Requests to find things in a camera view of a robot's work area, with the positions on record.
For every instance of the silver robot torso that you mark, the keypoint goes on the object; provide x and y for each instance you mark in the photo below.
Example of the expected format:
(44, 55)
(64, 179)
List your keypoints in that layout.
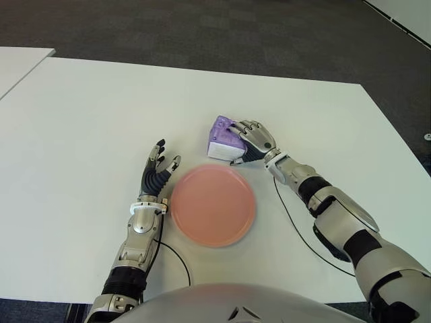
(202, 303)

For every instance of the white side table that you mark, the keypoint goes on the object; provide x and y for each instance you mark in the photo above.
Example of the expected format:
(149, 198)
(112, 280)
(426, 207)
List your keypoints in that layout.
(20, 64)

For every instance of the purple tissue paper pack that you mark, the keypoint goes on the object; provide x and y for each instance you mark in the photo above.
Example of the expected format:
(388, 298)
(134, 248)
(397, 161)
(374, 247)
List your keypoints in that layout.
(222, 138)

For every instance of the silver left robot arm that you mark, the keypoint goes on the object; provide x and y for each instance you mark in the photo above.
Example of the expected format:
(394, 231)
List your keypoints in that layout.
(141, 222)

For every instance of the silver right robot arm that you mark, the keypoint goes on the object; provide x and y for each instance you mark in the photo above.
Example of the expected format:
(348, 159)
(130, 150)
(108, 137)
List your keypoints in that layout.
(336, 202)

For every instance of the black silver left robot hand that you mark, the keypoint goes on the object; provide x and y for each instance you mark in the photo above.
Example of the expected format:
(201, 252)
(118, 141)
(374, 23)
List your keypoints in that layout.
(153, 180)

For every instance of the round pink plate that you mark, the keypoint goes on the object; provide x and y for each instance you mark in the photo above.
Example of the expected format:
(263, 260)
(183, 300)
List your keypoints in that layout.
(212, 208)

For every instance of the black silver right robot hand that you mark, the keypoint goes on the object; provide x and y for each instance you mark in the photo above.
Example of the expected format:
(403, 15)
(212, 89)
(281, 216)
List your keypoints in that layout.
(261, 138)

